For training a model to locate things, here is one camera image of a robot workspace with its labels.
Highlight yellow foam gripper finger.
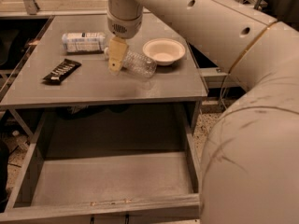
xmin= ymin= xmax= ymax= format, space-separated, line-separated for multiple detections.
xmin=108 ymin=36 xmax=129 ymax=72

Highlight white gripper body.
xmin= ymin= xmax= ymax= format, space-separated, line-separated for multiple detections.
xmin=107 ymin=12 xmax=142 ymax=39

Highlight clear plastic water bottle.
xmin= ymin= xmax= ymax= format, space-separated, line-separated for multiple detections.
xmin=104 ymin=47 xmax=157 ymax=78

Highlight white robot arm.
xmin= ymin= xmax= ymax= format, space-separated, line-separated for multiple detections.
xmin=108 ymin=0 xmax=299 ymax=224

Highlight white labelled plastic bottle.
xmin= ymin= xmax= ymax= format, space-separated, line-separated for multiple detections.
xmin=62 ymin=32 xmax=106 ymax=53

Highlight grey open top drawer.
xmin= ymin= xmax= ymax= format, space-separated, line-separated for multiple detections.
xmin=1 ymin=105 xmax=200 ymax=224

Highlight white paper bowl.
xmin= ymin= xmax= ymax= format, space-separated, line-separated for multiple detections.
xmin=143 ymin=38 xmax=186 ymax=66

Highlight grey metal cabinet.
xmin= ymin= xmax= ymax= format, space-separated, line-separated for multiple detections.
xmin=0 ymin=14 xmax=206 ymax=127

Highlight black snack bar wrapper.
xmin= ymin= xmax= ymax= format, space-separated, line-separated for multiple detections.
xmin=43 ymin=59 xmax=81 ymax=85

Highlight grey power strip box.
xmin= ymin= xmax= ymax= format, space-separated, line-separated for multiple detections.
xmin=200 ymin=67 xmax=238 ymax=89

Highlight white hanging cable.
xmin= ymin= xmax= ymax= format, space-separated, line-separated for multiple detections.
xmin=218 ymin=73 xmax=233 ymax=110

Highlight grey back shelf rail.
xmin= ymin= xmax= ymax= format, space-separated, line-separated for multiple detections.
xmin=0 ymin=0 xmax=107 ymax=18

